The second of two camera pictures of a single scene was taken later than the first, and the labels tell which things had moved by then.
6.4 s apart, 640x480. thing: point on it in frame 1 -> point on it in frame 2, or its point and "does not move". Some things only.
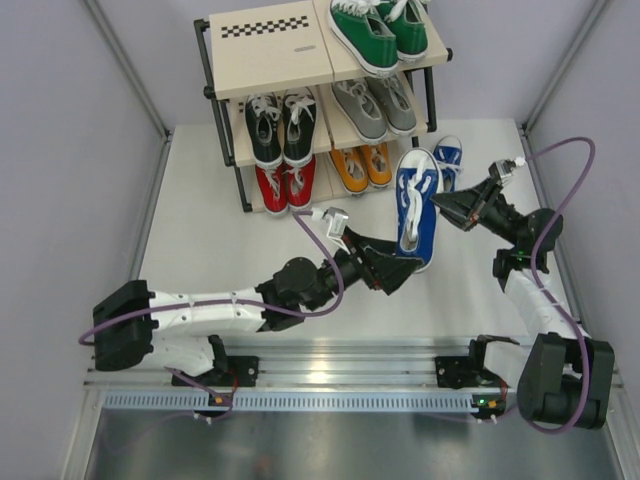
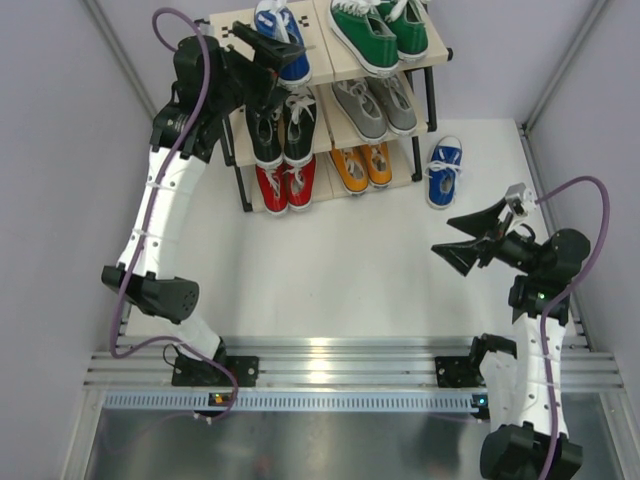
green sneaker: (362, 28) does not move
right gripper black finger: (458, 207) -> (463, 254)
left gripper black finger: (390, 272) -> (277, 55)
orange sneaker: (352, 165) does not move
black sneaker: (300, 114) does not move
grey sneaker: (355, 100) does not move
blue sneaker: (418, 178) -> (274, 19)
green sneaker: (406, 21) does not move
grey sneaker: (395, 102) does not move
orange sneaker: (379, 168) does not move
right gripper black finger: (488, 189) -> (486, 223)
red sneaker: (299, 182) does not move
